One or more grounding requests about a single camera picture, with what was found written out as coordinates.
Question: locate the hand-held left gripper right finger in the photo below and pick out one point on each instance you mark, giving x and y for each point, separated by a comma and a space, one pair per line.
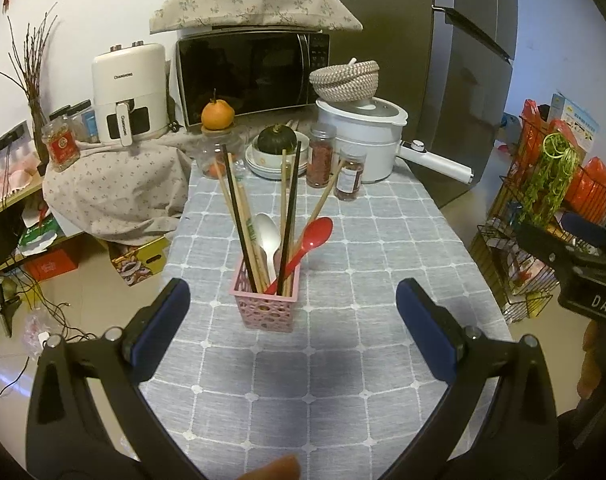
425, 330

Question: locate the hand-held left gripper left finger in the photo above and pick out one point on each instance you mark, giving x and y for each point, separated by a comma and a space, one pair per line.
155, 335

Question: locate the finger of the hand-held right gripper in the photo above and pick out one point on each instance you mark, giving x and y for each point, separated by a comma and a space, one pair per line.
548, 250
590, 230

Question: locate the pink plastic utensil basket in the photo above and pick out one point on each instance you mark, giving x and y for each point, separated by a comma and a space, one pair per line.
268, 312

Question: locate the bunch of chopsticks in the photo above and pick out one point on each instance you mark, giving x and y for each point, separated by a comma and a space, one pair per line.
243, 225

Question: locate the red plastic spoon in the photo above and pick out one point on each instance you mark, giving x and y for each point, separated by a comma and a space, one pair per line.
315, 235

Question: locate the white plastic spoon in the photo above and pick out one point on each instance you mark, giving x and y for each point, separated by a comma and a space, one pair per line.
269, 235

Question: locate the person's right hand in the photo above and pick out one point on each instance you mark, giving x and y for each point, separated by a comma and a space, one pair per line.
590, 360

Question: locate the person's left hand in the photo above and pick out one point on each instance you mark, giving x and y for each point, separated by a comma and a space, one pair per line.
278, 470

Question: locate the orange plastic bag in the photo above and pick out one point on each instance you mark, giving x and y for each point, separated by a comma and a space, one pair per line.
590, 185
530, 120

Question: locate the bunch of green vegetables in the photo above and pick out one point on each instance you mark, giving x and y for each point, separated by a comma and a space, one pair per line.
548, 180

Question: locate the printed cardboard box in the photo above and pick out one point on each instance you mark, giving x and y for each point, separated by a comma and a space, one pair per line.
140, 262

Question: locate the grey checked tablecloth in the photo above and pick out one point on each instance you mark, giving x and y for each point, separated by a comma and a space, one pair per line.
383, 260

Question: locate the blue and white box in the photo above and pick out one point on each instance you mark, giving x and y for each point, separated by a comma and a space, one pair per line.
575, 115

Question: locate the clear plastic bag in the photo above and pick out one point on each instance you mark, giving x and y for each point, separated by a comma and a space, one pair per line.
38, 332

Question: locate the red box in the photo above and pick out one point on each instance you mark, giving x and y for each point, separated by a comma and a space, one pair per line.
53, 266

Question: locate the green and white package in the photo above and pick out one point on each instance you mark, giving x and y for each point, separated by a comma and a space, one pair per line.
38, 235

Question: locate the floral cabinet cloth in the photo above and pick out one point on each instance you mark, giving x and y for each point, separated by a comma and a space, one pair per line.
118, 185

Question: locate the black tripods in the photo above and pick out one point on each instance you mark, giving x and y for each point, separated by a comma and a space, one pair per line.
0, 307

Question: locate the short labelled spice jar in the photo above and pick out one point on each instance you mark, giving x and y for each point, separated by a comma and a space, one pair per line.
352, 177

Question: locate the small orange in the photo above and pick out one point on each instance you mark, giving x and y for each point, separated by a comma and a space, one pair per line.
216, 171

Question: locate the clear glass jar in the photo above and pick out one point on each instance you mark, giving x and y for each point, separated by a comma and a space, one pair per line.
210, 147

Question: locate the tall red spice jar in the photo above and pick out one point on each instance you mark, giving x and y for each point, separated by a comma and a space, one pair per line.
321, 160

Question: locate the wooden shelf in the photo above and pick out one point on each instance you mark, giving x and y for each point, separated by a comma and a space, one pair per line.
8, 200

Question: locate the white electric cooking pot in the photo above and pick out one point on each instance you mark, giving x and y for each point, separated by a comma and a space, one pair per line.
363, 140

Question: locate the stack of white bowls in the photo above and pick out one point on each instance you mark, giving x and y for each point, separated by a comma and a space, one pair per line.
265, 166

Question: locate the red label jar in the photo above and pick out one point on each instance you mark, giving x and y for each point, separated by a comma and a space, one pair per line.
60, 147

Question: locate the green pumpkin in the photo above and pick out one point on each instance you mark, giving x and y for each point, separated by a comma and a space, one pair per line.
275, 141

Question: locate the clear storage containers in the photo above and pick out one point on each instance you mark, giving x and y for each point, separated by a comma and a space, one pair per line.
75, 120

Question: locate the large orange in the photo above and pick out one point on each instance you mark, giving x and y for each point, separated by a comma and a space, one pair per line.
218, 114

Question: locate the black power strip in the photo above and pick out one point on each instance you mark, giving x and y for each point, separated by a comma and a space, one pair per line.
8, 138

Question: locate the white air fryer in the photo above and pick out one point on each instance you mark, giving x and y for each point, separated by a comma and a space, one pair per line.
128, 85

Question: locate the grey refrigerator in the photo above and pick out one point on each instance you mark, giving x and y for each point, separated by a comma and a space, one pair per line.
408, 35

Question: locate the black microwave oven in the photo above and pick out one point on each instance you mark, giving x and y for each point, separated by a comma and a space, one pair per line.
243, 75

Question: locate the dried branches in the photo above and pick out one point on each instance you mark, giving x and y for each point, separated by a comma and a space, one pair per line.
33, 60

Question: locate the floral microwave cover cloth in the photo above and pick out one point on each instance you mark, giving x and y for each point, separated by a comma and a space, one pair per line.
258, 7

